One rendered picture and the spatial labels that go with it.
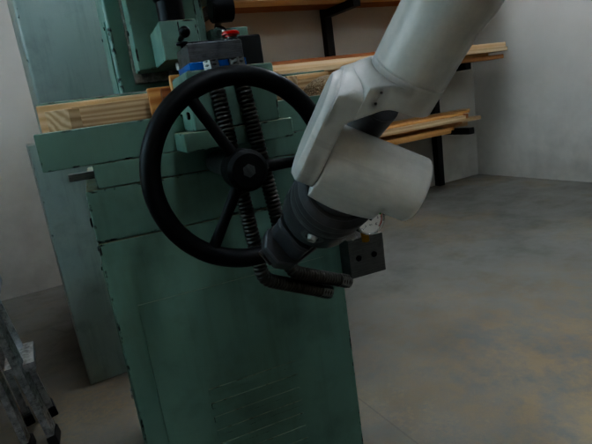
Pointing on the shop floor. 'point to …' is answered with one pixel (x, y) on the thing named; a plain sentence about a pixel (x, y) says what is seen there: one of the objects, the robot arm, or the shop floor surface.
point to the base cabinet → (230, 345)
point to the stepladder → (24, 362)
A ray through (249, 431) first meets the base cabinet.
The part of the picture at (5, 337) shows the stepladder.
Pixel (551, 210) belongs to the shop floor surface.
